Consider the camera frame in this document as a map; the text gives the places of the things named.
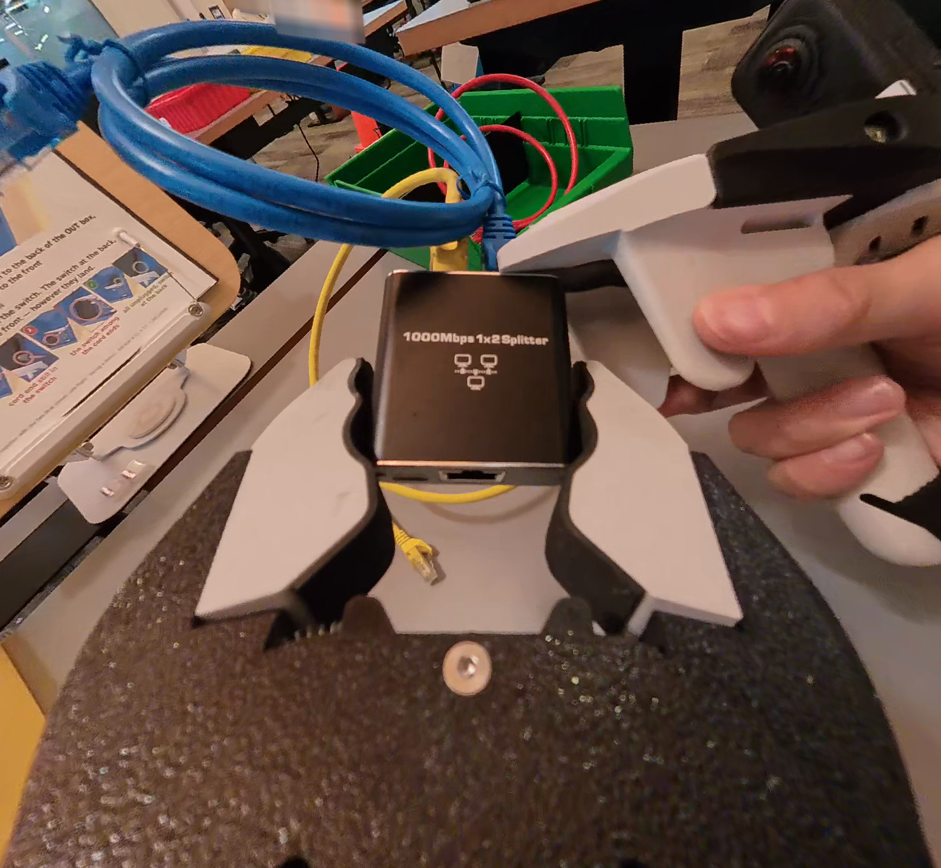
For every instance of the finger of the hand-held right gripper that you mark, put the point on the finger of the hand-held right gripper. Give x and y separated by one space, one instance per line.
632 221

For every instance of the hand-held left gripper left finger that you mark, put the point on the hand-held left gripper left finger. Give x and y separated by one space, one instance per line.
294 508

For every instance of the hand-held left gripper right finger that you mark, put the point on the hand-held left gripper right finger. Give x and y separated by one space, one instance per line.
647 515

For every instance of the green storage bin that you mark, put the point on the green storage bin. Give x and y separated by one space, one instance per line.
595 140

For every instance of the black ethernet splitter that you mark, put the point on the black ethernet splitter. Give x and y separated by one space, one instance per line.
470 412

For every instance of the yellow storage bin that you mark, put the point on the yellow storage bin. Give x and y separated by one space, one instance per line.
15 736

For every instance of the person's right hand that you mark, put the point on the person's right hand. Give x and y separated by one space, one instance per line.
845 309

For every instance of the black bin divider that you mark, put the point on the black bin divider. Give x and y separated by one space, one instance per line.
507 155

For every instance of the white clipboard stand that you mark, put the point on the white clipboard stand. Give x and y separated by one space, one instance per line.
213 376

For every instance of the instruction sheet clipboard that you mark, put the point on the instruction sheet clipboard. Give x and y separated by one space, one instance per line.
110 295

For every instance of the red storage bin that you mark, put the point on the red storage bin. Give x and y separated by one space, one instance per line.
198 107

